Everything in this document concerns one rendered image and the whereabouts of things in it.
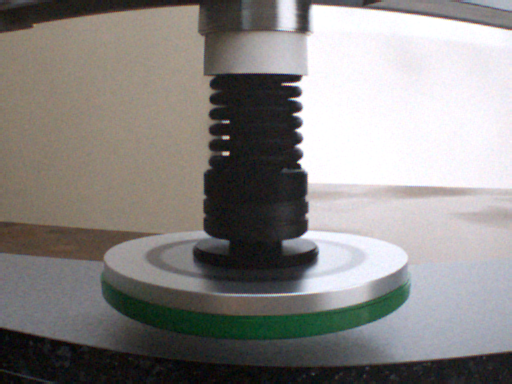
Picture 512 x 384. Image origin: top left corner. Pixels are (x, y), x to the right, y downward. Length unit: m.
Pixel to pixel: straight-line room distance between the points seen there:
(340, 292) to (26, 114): 5.82
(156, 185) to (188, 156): 0.33
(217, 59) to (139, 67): 5.24
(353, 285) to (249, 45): 0.16
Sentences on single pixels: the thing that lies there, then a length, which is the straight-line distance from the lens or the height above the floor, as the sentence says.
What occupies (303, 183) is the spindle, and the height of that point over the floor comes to 0.95.
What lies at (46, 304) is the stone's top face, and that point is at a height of 0.84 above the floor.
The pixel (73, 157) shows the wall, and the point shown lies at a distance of 5.95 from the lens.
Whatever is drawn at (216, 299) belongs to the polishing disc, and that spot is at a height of 0.90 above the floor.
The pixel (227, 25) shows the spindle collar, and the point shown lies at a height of 1.05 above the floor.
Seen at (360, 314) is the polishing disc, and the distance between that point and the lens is 0.43.
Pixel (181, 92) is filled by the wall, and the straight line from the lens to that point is 5.60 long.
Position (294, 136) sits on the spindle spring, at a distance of 0.49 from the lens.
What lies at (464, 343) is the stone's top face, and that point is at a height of 0.84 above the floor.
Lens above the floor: 1.00
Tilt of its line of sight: 7 degrees down
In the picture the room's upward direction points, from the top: straight up
